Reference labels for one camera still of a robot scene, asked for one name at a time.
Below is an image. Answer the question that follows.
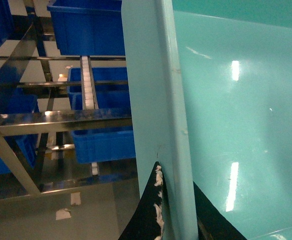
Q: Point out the blue bin lower middle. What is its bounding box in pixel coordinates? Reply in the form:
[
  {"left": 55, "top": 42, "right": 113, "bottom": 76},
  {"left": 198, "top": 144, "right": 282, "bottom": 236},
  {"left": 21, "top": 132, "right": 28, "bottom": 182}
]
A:
[{"left": 71, "top": 126, "right": 136, "bottom": 164}]

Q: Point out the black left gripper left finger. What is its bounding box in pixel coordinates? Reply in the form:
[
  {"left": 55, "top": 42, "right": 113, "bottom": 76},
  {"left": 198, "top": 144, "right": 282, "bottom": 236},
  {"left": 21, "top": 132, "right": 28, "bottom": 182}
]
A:
[{"left": 119, "top": 162, "right": 164, "bottom": 240}]

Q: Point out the turquoise plastic bin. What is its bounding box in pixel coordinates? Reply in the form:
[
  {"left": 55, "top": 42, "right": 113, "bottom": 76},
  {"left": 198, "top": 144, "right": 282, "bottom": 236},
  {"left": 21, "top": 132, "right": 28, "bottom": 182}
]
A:
[{"left": 122, "top": 0, "right": 292, "bottom": 240}]

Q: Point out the roller conveyor track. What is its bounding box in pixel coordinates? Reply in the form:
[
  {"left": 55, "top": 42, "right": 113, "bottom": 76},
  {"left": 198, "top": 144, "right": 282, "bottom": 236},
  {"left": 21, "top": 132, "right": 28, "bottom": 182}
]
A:
[{"left": 79, "top": 55, "right": 101, "bottom": 177}]

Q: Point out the stainless steel shelf frame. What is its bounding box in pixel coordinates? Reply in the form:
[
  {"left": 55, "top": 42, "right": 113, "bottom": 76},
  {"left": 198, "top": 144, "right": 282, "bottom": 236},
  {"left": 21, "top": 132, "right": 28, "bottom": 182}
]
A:
[{"left": 0, "top": 0, "right": 138, "bottom": 202}]

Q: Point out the blue bin behind turquoise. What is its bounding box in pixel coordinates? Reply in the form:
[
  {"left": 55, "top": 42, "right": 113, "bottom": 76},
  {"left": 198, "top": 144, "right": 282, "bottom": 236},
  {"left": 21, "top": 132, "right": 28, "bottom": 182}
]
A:
[{"left": 67, "top": 67, "right": 130, "bottom": 110}]

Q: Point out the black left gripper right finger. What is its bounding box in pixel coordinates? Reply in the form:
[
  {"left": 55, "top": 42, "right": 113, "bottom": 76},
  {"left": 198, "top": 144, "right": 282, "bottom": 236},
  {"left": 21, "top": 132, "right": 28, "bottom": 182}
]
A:
[{"left": 193, "top": 182, "right": 247, "bottom": 240}]

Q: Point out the blue bin left shelf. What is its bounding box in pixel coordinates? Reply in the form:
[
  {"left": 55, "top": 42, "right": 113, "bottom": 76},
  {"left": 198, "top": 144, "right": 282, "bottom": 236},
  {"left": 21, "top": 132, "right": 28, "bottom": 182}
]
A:
[{"left": 0, "top": 7, "right": 39, "bottom": 176}]

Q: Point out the blue bin upper left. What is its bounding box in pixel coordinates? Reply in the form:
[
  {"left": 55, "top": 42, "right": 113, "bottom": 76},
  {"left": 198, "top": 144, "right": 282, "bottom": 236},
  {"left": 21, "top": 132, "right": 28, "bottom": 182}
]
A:
[{"left": 47, "top": 0, "right": 125, "bottom": 56}]

